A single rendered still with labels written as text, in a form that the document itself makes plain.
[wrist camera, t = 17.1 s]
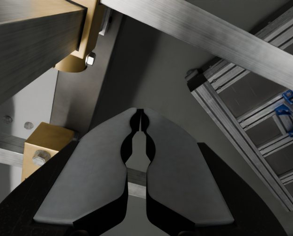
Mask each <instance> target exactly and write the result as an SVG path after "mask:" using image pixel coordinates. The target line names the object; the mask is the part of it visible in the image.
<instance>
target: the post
mask: <svg viewBox="0 0 293 236"><path fill-rule="evenodd" d="M84 14H85V9H84V8H82V7H80V6H77V5H75V4H73V3H71V2H69V1H66V0H0V105H2V104H3V103H4V102H5V101H7V100H8V99H10V98H11V97H12V96H14V95H15V94H16V93H18V92H19V91H21V90H22V89H23V88H25V87H26V86H28V85H29V84H30V83H32V82H33V81H34V80H35V79H37V78H38V77H39V76H41V75H42V74H44V73H45V72H46V71H48V70H49V69H51V68H52V67H53V66H55V65H56V64H57V63H59V62H60V61H61V60H63V59H64V58H65V57H67V56H68V55H69V54H71V53H72V52H73V51H75V50H76V49H77V48H78V43H79V39H80V34H81V28H82V24H83V19H84Z"/></svg>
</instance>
